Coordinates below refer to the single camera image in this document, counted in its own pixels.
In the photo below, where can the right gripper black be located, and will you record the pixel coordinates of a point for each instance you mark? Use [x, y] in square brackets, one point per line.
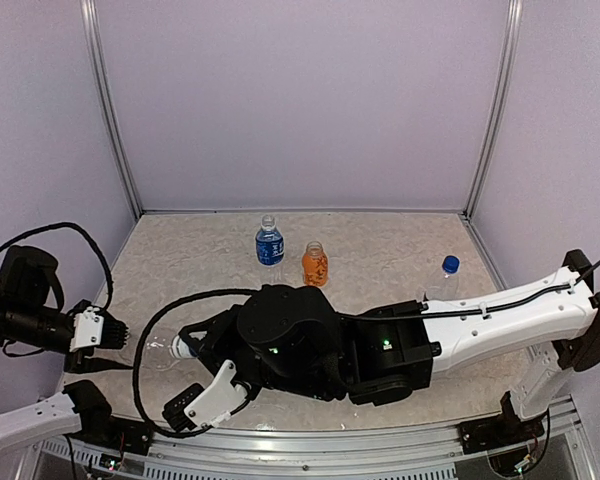
[221, 329]

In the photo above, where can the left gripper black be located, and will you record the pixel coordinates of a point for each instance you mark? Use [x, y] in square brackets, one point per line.
[81, 363]

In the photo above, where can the clear bottle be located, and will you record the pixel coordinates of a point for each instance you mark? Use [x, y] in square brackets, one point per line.
[156, 353]

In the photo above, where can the blue label bottle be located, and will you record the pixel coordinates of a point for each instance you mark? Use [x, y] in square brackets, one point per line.
[270, 250]
[443, 282]

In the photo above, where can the orange drink bottle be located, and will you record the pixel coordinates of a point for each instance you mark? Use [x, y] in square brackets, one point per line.
[315, 265]

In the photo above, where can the blue white cap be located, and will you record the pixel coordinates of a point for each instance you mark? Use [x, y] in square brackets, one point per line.
[180, 350]

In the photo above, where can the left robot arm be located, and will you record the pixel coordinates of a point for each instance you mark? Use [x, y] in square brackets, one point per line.
[31, 312]

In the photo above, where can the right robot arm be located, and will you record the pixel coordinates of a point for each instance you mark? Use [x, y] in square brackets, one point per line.
[292, 339]

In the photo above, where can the blue label bottle standing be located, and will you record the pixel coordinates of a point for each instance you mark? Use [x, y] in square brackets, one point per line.
[443, 282]

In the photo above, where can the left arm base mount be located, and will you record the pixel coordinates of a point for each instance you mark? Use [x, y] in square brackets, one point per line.
[98, 425]

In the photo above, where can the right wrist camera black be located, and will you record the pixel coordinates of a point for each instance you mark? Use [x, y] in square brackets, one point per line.
[201, 407]

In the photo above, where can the aluminium front rail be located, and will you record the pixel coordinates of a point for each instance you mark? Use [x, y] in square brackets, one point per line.
[433, 451]

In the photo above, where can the left aluminium post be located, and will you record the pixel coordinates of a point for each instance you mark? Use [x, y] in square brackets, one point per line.
[96, 55]

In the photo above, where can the aluminium post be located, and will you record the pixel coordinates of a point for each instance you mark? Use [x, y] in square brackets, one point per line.
[96, 55]
[498, 103]

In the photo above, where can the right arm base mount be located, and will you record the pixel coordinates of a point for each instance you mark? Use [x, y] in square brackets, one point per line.
[504, 429]

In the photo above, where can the right aluminium post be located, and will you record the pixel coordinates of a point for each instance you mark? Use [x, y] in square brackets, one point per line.
[498, 103]

